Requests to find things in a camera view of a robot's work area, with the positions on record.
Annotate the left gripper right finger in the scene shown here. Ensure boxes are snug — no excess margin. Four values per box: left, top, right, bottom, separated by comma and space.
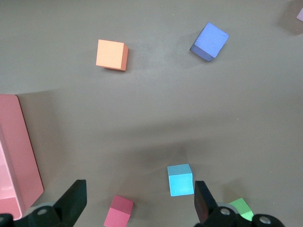
194, 180, 252, 227

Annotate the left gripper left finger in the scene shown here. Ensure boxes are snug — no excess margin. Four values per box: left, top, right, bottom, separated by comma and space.
27, 179, 88, 227

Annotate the light blue foam cube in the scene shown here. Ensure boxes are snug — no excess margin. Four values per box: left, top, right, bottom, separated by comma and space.
167, 163, 194, 197

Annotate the green foam cube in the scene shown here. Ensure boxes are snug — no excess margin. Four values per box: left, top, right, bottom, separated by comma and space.
227, 197, 254, 222

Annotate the red foam cube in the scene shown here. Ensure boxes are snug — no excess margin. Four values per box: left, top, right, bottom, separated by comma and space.
103, 194, 134, 227

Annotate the pink plastic bin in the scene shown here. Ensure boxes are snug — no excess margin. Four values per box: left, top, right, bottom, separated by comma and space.
0, 94, 45, 221

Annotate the large table cover sheet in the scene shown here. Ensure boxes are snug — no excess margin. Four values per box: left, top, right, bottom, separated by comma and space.
0, 0, 303, 227

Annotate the orange foam cube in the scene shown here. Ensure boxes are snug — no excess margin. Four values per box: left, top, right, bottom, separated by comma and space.
95, 39, 129, 71

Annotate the purple foam cube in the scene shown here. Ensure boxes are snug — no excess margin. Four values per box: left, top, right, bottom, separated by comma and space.
189, 22, 230, 62

